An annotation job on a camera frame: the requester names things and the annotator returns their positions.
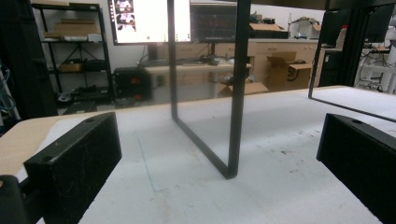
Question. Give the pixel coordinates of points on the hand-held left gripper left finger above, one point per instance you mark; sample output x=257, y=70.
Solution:
x=77, y=168

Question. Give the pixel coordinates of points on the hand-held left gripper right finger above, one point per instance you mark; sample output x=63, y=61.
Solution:
x=364, y=158

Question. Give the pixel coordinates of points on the black computer tower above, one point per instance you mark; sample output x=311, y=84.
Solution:
x=130, y=82

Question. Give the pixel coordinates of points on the small cardboard box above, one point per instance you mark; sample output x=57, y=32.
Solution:
x=71, y=66

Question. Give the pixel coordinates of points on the open cardboard box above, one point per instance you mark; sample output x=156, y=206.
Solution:
x=288, y=73

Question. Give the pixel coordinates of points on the black metal shelf rack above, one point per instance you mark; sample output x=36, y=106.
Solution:
x=76, y=53

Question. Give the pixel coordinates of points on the white foam table mat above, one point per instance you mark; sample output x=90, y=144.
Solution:
x=249, y=149

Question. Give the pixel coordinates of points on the black curtain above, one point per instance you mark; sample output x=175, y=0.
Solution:
x=25, y=59

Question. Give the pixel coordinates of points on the flat cardboard box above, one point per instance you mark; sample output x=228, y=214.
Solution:
x=249, y=88

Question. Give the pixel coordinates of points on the flat cardboard boxes on shelf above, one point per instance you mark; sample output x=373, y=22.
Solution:
x=73, y=29

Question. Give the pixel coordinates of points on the wooden desk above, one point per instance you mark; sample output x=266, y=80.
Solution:
x=193, y=70

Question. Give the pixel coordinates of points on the cardboard box with black items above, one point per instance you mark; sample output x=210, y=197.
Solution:
x=267, y=29

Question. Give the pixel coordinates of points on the bright computer monitor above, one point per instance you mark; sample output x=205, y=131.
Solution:
x=146, y=20

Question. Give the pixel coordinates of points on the dark computer monitor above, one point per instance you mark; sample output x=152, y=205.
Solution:
x=214, y=23

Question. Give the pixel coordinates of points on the black metal frame stand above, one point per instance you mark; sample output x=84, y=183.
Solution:
x=238, y=93
x=351, y=46

